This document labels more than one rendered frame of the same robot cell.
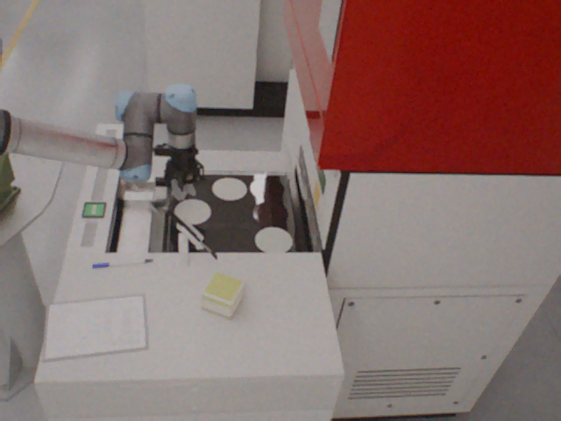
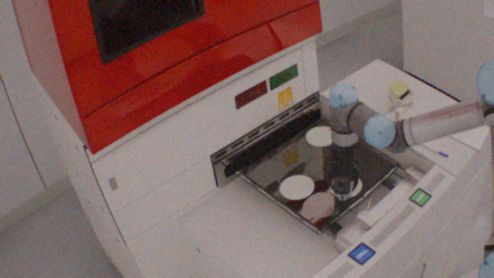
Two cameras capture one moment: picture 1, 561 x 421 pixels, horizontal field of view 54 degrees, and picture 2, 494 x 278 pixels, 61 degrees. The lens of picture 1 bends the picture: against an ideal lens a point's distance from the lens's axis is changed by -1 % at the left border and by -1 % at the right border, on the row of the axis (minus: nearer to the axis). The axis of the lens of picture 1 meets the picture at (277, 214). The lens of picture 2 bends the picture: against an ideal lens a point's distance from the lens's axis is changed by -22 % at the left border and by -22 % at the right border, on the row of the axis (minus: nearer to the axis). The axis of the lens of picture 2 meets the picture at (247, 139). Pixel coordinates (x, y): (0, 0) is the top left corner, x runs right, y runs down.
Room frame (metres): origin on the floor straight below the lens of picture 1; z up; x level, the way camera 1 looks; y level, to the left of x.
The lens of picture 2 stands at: (1.80, 1.09, 1.96)
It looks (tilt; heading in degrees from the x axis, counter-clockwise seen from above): 38 degrees down; 247
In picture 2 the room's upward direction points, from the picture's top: 9 degrees counter-clockwise
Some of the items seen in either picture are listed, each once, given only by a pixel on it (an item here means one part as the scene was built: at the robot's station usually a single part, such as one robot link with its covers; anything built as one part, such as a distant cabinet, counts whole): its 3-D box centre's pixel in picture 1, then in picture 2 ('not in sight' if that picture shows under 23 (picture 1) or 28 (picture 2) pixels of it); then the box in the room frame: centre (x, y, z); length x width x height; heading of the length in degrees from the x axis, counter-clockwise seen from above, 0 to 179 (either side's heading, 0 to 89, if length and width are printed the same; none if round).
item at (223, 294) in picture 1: (223, 296); (400, 95); (0.78, 0.10, 1.00); 0.07 x 0.07 x 0.07; 74
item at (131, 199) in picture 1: (138, 199); (370, 222); (1.17, 0.40, 0.89); 0.08 x 0.03 x 0.03; 100
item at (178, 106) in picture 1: (180, 108); (344, 108); (1.17, 0.27, 1.21); 0.09 x 0.08 x 0.11; 96
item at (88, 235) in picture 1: (103, 198); (391, 240); (1.16, 0.49, 0.89); 0.55 x 0.09 x 0.14; 10
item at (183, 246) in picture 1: (190, 242); (396, 112); (0.90, 0.19, 1.03); 0.06 x 0.04 x 0.13; 100
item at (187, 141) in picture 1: (182, 134); (343, 132); (1.18, 0.27, 1.13); 0.08 x 0.08 x 0.05
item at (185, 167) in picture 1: (183, 161); (344, 154); (1.17, 0.26, 1.05); 0.09 x 0.08 x 0.12; 45
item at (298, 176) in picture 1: (305, 210); (271, 142); (1.21, -0.08, 0.89); 0.44 x 0.02 x 0.10; 10
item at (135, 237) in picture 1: (137, 225); (385, 213); (1.09, 0.38, 0.87); 0.36 x 0.08 x 0.03; 10
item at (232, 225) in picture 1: (232, 213); (321, 169); (1.16, 0.13, 0.90); 0.34 x 0.34 x 0.01; 10
